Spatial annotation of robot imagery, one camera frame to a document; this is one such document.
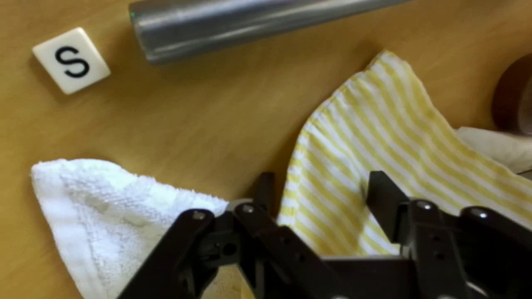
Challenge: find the white terry towel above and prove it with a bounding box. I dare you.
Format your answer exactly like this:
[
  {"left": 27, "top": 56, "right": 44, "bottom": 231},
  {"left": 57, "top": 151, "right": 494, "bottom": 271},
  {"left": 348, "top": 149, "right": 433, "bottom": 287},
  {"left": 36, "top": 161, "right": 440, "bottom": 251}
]
[{"left": 29, "top": 158, "right": 247, "bottom": 299}]

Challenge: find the brown tape roll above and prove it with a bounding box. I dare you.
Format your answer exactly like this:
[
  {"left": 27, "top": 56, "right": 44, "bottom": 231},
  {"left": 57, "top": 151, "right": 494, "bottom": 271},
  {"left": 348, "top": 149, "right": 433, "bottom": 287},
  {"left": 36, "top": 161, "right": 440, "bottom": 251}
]
[{"left": 493, "top": 51, "right": 532, "bottom": 138}]

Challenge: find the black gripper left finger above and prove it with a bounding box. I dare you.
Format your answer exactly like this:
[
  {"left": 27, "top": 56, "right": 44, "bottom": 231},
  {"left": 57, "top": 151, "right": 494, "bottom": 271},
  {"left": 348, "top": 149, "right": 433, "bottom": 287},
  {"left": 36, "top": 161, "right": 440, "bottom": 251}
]
[{"left": 117, "top": 171, "right": 335, "bottom": 299}]

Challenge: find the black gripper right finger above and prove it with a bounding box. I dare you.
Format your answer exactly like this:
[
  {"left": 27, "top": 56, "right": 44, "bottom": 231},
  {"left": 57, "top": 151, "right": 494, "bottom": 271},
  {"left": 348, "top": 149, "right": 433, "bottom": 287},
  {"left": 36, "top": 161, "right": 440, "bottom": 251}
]
[{"left": 365, "top": 169, "right": 532, "bottom": 299}]

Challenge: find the small white cloth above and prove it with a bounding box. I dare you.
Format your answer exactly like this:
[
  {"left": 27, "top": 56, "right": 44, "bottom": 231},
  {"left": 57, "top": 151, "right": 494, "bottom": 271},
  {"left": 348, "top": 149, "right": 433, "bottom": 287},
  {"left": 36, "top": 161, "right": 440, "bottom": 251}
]
[{"left": 456, "top": 125, "right": 532, "bottom": 174}]

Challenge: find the yellow striped towel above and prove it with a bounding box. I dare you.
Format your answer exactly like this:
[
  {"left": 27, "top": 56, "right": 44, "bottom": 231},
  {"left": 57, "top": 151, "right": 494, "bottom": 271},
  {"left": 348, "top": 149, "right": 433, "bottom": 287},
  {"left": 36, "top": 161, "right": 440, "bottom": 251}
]
[{"left": 277, "top": 50, "right": 532, "bottom": 257}]

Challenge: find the white letter tile S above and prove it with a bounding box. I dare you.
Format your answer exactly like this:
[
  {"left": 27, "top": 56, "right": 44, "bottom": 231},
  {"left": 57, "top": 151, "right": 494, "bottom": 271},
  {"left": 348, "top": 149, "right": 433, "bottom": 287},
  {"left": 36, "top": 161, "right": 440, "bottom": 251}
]
[{"left": 31, "top": 25, "right": 112, "bottom": 98}]

